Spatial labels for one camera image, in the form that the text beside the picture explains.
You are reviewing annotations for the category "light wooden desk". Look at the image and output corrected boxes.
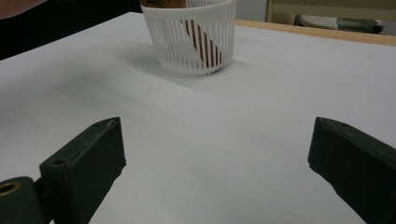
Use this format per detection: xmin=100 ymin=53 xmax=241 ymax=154
xmin=266 ymin=0 xmax=396 ymax=26

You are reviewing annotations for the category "grey flat object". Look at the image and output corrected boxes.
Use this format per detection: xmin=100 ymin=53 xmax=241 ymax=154
xmin=294 ymin=14 xmax=386 ymax=35

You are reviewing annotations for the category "black curtain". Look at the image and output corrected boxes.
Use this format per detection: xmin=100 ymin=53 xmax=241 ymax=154
xmin=0 ymin=0 xmax=145 ymax=62

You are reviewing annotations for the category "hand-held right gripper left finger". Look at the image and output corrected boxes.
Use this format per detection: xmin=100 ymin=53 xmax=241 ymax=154
xmin=38 ymin=117 xmax=127 ymax=224

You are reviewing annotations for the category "brown wooden hairbrush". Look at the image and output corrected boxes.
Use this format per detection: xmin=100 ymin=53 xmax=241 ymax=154
xmin=138 ymin=0 xmax=224 ymax=68

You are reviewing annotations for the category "white slatted plastic basket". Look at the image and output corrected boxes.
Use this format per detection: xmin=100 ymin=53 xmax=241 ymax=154
xmin=140 ymin=0 xmax=237 ymax=77

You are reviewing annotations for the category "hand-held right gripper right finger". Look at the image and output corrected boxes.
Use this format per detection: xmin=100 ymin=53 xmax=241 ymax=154
xmin=307 ymin=117 xmax=396 ymax=224

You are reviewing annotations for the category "white cabinet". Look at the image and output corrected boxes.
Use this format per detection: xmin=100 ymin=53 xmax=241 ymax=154
xmin=233 ymin=0 xmax=269 ymax=22

